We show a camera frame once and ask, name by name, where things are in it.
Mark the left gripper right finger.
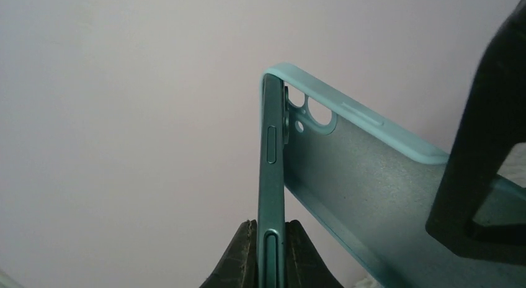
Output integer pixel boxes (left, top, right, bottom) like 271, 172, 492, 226
285, 220, 342, 288

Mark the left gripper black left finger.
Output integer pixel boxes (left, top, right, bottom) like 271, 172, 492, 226
200, 220, 258, 288

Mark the phone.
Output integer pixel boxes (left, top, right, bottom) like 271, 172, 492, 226
257, 73, 289, 287

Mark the light blue phone case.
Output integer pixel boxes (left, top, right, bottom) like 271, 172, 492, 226
266, 63, 525, 287

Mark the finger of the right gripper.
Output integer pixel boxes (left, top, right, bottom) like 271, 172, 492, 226
426, 0, 525, 266

